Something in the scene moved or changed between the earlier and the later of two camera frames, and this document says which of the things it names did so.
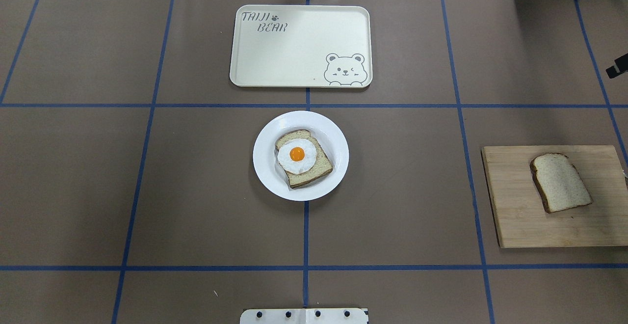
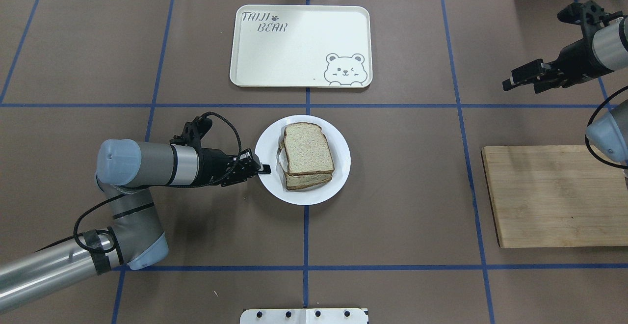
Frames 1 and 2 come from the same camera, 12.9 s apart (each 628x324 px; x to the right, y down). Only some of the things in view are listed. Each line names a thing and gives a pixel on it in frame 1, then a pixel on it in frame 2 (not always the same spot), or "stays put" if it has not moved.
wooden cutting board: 558,196 stays put
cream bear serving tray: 301,46 stays put
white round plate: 300,156 stays put
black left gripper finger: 620,66 → 217,167
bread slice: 558,182 → 307,149
